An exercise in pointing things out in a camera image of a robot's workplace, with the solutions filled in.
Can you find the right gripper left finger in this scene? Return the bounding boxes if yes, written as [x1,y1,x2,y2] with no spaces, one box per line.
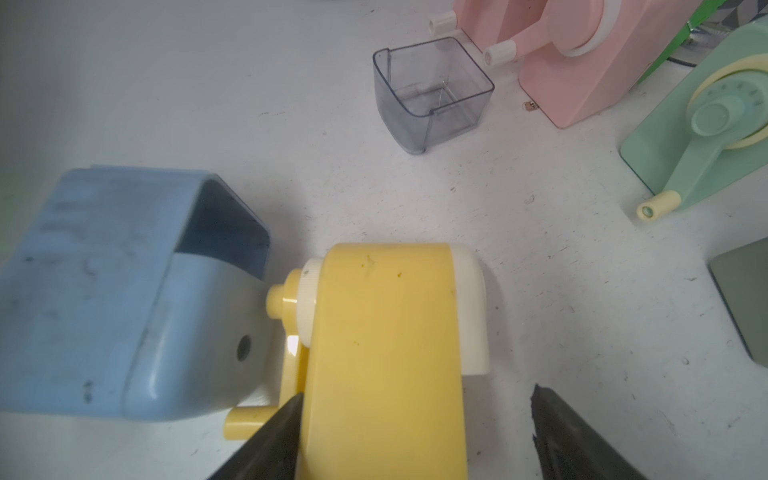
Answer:
[210,393,304,480]

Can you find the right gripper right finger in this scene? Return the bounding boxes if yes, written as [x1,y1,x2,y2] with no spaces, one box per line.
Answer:
[531,385,644,480]

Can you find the yellow pencil sharpener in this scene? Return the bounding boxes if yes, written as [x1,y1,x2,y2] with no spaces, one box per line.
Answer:
[224,243,490,479]

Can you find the mint green pencil sharpener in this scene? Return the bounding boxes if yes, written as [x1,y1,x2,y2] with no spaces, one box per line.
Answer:
[620,17,767,221]

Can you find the light blue pencil sharpener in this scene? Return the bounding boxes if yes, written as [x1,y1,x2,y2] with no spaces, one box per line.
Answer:
[1,167,274,421]

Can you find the grey transparent tray left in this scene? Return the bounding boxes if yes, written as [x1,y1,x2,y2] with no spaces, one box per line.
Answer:
[372,37,495,155]

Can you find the green snack packet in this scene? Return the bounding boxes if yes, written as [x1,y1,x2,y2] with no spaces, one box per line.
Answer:
[637,0,725,84]

